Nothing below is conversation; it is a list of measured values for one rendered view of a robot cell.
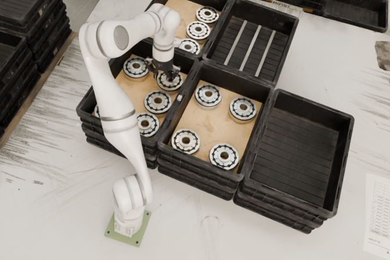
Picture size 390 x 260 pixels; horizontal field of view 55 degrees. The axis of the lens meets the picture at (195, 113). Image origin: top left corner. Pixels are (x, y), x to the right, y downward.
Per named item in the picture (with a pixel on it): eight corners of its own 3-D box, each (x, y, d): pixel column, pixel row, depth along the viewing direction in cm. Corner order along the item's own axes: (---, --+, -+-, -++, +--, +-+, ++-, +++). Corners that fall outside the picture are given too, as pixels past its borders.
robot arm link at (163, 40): (181, 43, 129) (160, 33, 131) (184, 10, 116) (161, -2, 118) (171, 56, 126) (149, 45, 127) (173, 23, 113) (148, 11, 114)
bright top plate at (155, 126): (152, 141, 130) (152, 140, 129) (126, 132, 130) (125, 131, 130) (163, 118, 135) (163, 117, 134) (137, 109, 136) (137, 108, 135)
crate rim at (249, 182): (332, 220, 115) (336, 218, 113) (241, 183, 119) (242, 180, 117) (352, 119, 136) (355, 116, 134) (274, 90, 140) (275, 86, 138)
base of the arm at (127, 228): (135, 239, 125) (137, 225, 111) (109, 229, 125) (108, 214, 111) (145, 214, 130) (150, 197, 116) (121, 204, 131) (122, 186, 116)
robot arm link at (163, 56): (181, 42, 136) (183, 30, 131) (172, 65, 130) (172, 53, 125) (158, 35, 137) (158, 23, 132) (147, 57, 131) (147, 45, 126)
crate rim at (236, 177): (241, 183, 119) (242, 180, 117) (155, 148, 123) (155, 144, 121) (274, 90, 140) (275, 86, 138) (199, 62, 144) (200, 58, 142)
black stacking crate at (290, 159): (320, 228, 123) (335, 218, 114) (236, 193, 127) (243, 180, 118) (340, 132, 144) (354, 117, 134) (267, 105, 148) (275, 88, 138)
